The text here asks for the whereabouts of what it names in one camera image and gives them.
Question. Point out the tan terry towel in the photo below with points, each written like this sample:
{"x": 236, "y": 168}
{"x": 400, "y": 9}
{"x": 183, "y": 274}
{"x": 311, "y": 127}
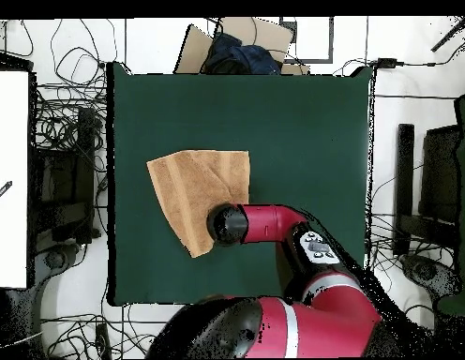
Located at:
{"x": 195, "y": 187}

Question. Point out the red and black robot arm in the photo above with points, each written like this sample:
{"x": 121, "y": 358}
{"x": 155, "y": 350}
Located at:
{"x": 315, "y": 330}

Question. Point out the dark green table cloth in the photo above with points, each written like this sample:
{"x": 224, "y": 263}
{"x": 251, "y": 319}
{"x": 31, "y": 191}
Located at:
{"x": 292, "y": 112}

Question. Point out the dark blue garment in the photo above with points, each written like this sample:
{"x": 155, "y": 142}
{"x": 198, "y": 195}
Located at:
{"x": 247, "y": 56}

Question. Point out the brown cardboard sheet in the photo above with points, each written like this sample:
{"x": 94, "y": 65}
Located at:
{"x": 197, "y": 48}
{"x": 266, "y": 33}

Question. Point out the black stand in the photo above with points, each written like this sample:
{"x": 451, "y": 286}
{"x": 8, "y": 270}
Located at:
{"x": 405, "y": 168}
{"x": 63, "y": 225}

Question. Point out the black power strip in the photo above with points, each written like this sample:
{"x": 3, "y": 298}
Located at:
{"x": 102, "y": 339}

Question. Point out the black power adapter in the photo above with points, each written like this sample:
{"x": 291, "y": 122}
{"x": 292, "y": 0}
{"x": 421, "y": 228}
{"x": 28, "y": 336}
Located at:
{"x": 388, "y": 62}

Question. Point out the black strip with print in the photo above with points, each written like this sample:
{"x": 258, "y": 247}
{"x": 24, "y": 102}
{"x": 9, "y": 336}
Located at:
{"x": 2, "y": 193}

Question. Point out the white board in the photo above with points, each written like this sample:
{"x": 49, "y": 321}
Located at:
{"x": 11, "y": 131}

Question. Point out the black rod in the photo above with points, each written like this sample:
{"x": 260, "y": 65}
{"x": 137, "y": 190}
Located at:
{"x": 448, "y": 37}

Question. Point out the black rectangular frame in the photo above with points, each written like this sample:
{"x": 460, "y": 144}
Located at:
{"x": 331, "y": 41}

